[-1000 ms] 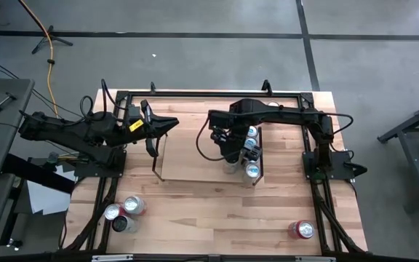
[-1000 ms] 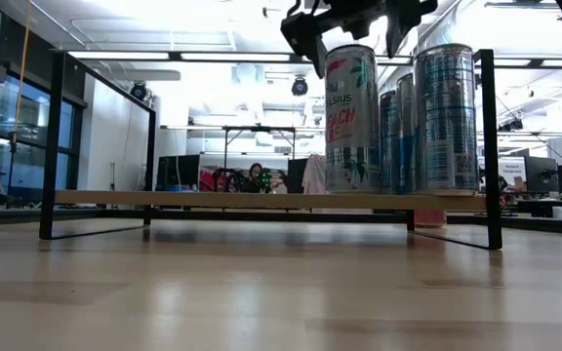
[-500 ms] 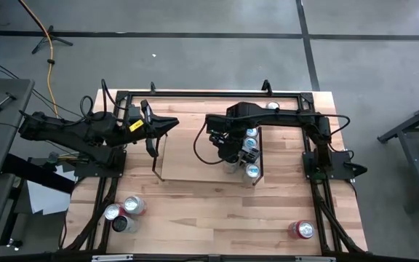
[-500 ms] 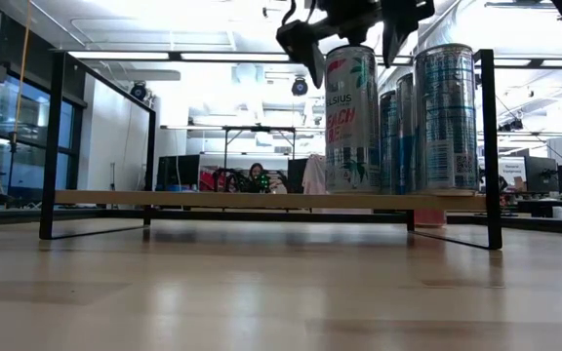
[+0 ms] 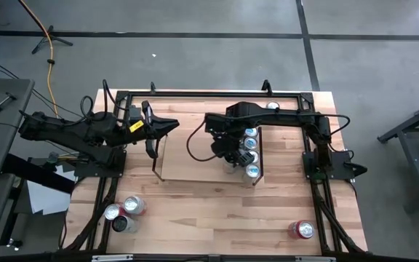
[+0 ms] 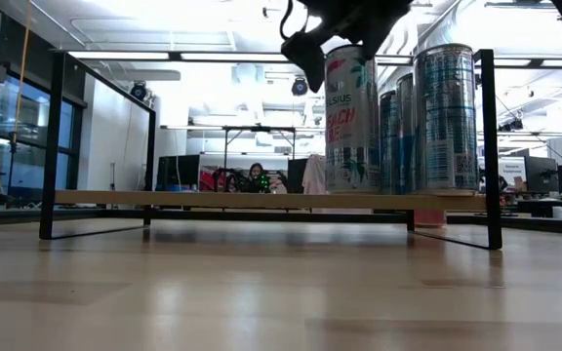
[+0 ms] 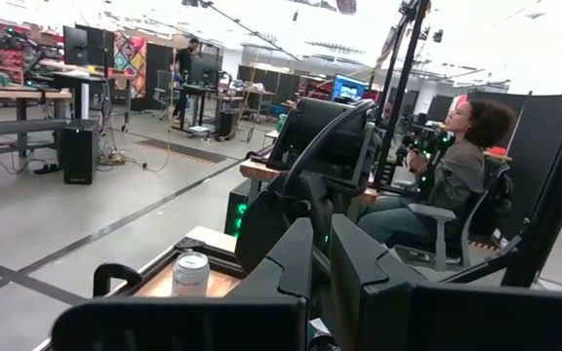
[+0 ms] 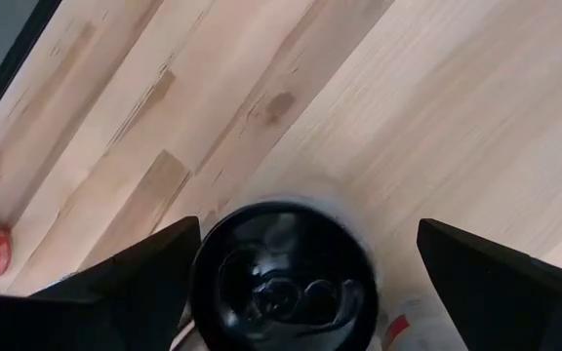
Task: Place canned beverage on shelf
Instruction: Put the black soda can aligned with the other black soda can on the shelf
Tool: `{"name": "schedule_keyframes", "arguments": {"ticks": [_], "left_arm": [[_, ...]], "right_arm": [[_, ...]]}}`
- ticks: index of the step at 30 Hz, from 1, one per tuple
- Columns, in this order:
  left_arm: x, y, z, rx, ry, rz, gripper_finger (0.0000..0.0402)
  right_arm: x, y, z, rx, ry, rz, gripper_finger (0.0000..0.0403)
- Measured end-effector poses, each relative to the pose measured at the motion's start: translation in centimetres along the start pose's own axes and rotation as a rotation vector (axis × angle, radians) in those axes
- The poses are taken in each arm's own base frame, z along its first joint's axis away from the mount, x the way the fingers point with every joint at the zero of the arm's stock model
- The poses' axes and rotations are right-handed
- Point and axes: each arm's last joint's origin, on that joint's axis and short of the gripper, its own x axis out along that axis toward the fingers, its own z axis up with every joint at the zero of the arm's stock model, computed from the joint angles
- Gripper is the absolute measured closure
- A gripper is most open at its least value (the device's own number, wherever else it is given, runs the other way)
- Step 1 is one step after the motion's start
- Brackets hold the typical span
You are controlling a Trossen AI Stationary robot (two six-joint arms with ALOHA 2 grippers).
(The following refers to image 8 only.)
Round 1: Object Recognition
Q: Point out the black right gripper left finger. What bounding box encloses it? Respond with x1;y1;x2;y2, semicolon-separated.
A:
0;215;203;351

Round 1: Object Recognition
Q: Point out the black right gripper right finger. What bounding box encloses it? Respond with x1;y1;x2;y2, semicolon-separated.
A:
416;217;562;351

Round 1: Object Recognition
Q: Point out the white Celsius can black lid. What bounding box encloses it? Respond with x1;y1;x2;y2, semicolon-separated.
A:
187;197;462;351

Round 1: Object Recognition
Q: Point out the black aluminium table frame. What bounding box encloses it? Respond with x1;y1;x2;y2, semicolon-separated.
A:
0;0;63;150

